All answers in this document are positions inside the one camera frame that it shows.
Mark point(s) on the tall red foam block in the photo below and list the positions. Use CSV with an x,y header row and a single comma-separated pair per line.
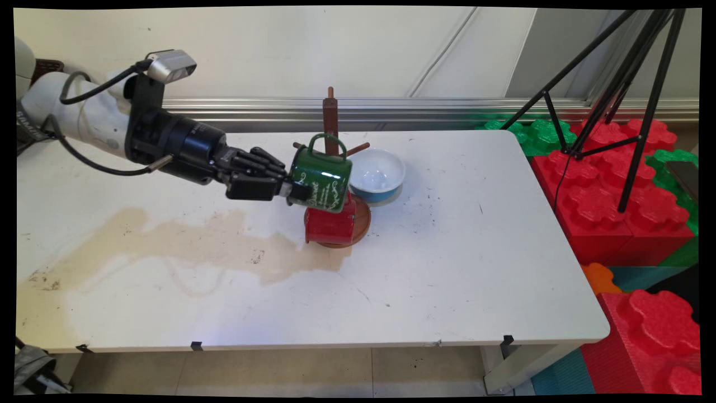
x,y
649,341

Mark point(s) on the small red foam block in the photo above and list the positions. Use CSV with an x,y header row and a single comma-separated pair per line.
x,y
643,134

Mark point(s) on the grey folded cover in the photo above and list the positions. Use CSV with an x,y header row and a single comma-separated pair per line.
x,y
33,369

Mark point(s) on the beige tape patch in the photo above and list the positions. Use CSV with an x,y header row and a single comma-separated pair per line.
x,y
330,252

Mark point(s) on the wooden mug tree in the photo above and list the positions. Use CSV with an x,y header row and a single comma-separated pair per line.
x,y
331,112

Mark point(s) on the ribbed teal foam block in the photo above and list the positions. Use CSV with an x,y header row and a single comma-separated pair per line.
x,y
562,375

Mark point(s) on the white table leg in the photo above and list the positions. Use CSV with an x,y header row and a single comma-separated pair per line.
x,y
520,369

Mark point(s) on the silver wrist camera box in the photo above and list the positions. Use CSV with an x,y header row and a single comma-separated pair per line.
x,y
170,66

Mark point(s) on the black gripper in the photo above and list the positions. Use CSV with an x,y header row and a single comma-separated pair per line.
x,y
179,143

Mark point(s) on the aluminium wall rail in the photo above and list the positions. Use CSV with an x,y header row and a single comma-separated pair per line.
x,y
419,109

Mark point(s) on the large red foam block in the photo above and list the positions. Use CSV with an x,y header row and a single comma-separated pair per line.
x,y
604,224

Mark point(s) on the red enamel mug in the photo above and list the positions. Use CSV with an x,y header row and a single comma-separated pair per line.
x,y
330,226

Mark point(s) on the green enamel mug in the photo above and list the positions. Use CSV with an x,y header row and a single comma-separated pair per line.
x,y
324,176

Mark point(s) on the orange foam block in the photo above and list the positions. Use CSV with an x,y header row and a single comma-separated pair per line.
x,y
599,279

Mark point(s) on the black tripod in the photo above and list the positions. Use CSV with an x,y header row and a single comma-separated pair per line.
x,y
650,112

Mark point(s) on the green foam block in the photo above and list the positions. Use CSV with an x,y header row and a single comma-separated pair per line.
x,y
537,137
674,184

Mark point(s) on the black table clip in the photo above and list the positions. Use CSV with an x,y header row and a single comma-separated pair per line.
x,y
196,346
507,344
84,348

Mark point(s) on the white and blue bowl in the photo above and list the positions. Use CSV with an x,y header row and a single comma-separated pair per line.
x,y
377,170

